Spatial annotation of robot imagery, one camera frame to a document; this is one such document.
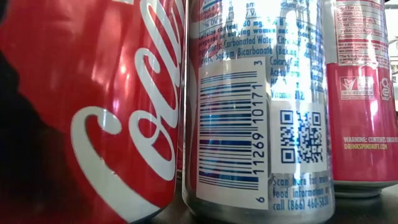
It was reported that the silver blue Red Bull can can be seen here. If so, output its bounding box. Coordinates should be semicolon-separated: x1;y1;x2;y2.
182;0;336;224

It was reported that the red Coca-Cola can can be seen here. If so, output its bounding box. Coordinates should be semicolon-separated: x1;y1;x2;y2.
0;0;187;224
175;133;185;183

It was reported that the pink white Spindrift can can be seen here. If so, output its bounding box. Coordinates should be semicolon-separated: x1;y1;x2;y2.
322;0;398;199

